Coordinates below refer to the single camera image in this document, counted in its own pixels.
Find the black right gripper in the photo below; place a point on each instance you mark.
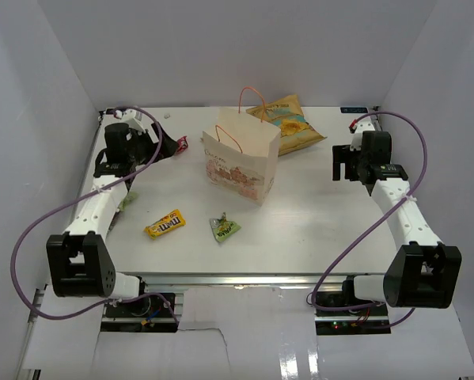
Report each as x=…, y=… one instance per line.
x=343, y=154

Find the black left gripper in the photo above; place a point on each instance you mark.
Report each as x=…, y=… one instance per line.
x=168, y=147

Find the red snack wrapper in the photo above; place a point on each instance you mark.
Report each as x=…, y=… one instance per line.
x=182, y=144

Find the yellow kettle chips bag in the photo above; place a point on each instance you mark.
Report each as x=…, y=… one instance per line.
x=286, y=114

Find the beige cream bear paper bag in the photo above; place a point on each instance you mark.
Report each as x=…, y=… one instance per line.
x=241, y=153

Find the yellow m&m's candy pack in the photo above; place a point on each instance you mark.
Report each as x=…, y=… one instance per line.
x=168, y=223

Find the green candy pouch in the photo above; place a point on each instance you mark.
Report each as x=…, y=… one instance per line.
x=222, y=228

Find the green snack pouch under arm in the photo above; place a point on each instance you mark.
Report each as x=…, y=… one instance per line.
x=128, y=199

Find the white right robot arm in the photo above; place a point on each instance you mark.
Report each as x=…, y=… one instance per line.
x=424, y=271

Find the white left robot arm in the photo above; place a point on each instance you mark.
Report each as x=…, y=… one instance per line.
x=79, y=261

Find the blue label right corner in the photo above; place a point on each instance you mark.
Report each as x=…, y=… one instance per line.
x=354, y=110

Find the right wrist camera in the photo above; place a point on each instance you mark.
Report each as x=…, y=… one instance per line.
x=357, y=128

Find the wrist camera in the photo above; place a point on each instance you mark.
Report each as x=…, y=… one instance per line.
x=132, y=118
x=357, y=128

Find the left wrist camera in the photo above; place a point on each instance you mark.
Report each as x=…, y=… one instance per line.
x=132, y=118

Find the aluminium table rail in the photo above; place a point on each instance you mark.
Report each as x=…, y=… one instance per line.
x=232, y=279

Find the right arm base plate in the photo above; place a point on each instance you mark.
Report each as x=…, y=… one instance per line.
x=367, y=321

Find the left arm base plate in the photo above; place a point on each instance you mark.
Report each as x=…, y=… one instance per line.
x=148, y=315

